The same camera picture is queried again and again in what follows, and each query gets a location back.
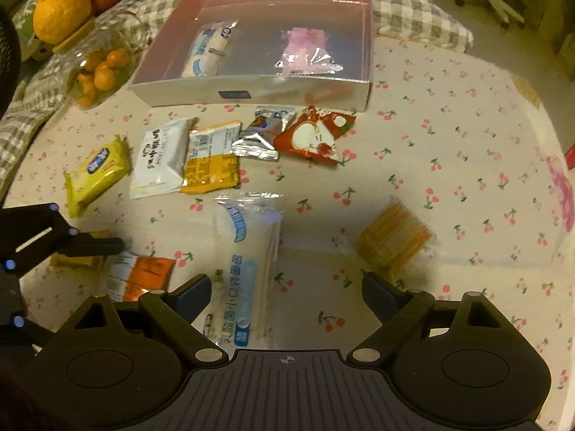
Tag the small yellow biscuit packet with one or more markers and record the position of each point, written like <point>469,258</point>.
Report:
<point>67,261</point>

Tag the orange label snack packet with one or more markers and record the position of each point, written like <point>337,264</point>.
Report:
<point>211,161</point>

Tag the white dark-print snack packet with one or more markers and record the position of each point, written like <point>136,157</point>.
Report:
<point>159,157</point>

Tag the grey checkered blanket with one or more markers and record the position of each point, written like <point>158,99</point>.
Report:
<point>31,112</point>

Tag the yellow snack packet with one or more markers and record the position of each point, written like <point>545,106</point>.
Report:
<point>96,170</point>

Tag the silver snack packet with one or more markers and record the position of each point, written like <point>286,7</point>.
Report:
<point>258,139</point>

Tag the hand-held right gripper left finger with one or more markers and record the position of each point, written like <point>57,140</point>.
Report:
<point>197,289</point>

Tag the pink floral cloth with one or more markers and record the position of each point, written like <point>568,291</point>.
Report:
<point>564,188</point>

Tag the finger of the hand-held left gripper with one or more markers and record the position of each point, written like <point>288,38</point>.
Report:
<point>33,333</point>
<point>96,246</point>

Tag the cherry print bed sheet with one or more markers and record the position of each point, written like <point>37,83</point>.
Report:
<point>449,143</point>

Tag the pink snack packet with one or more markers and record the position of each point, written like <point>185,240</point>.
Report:
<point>305,49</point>

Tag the mandarin plush toy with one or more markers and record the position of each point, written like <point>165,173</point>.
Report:
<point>60,11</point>

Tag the clear orange wafer packet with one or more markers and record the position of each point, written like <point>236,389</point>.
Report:
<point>395,238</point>

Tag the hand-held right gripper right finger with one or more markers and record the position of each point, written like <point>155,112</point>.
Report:
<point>373,294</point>

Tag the white blue snack packet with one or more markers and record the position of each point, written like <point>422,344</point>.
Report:
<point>206,49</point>

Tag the red snack packet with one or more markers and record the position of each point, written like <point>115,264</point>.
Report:
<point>314,139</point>

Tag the grey checkered pillow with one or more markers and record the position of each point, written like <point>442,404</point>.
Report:
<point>404,13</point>

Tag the glass jar of small oranges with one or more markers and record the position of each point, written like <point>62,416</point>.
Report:
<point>99,72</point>

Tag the pink cardboard box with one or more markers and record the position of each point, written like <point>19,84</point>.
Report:
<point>179,92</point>

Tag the large clear blue-print packet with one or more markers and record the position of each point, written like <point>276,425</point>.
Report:
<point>242,251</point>

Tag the orange white snack packet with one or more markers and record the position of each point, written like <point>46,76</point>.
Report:
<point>143,274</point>

